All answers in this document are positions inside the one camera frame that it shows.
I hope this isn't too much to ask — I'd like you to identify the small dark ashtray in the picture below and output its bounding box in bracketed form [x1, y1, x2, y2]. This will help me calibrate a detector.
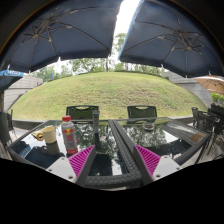
[142, 122, 155, 132]

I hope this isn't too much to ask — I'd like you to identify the green plastic chair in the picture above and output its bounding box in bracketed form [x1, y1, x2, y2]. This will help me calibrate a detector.
[65, 105, 100, 121]
[126, 105, 158, 120]

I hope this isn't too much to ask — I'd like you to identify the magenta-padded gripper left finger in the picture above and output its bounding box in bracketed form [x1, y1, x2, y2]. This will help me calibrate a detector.
[46, 144, 98, 188]

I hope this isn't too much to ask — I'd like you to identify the red-capped drink bottle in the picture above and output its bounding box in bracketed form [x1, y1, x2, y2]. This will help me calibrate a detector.
[60, 115, 79, 155]

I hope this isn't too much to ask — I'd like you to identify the beige patio umbrella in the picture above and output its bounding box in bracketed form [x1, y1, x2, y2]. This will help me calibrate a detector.
[194, 75, 224, 96]

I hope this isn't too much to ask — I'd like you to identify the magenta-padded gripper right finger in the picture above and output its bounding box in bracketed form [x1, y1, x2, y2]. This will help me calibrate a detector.
[133, 144, 183, 186]

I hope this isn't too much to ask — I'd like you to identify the dark wicker chairs group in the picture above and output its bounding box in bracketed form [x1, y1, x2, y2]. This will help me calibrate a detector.
[0, 109, 17, 146]
[190, 103, 224, 158]

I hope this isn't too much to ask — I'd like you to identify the blue umbrella with white trim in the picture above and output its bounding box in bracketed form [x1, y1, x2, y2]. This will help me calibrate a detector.
[0, 69, 24, 92]

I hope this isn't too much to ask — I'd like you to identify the tall striped tube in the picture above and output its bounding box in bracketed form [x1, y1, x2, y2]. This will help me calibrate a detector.
[92, 110, 101, 134]

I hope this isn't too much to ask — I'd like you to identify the large navy patio umbrella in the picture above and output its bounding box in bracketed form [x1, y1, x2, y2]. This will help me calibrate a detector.
[0, 0, 124, 73]
[118, 0, 224, 78]

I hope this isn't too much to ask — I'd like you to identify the cream mug with yellow handle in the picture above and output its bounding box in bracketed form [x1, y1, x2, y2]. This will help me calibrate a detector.
[34, 125, 58, 145]

